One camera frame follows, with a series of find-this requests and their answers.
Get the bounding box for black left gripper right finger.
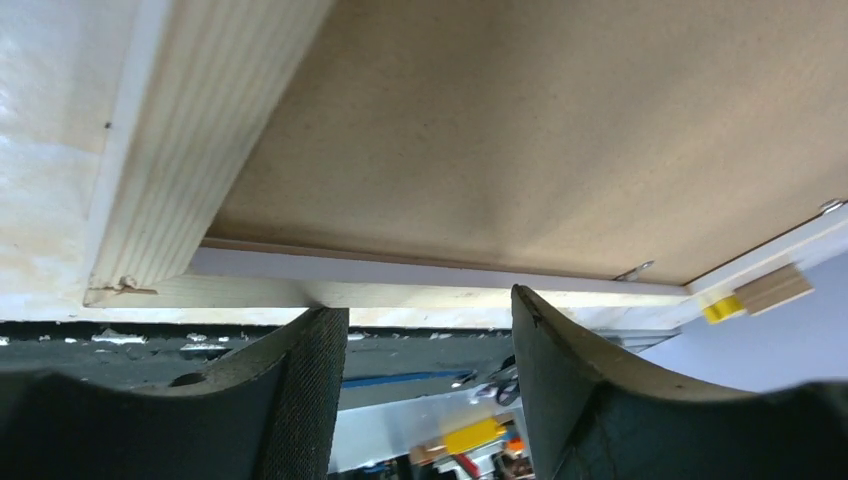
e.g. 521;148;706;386
511;285;847;479

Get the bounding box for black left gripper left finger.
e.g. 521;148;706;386
1;308;349;479

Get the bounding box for brown cardboard backing board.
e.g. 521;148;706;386
209;1;847;284

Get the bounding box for light wooden picture frame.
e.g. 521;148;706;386
85;1;847;308

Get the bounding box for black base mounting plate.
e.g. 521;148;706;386
1;322;513;410

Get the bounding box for small yellow object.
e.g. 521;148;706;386
702;295;746;324

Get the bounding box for small wooden block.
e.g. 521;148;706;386
734;264;814;316

